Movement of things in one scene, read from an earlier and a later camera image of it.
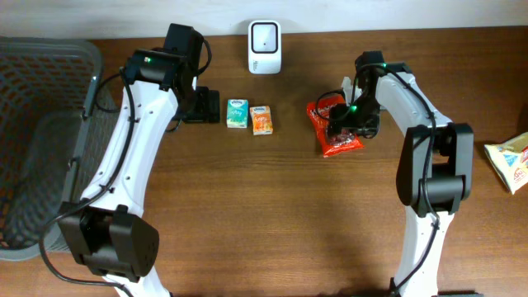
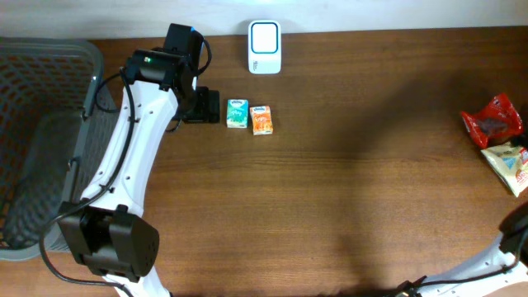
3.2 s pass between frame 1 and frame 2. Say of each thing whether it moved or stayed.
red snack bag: moved
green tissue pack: stayed
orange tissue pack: stayed
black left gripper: stayed
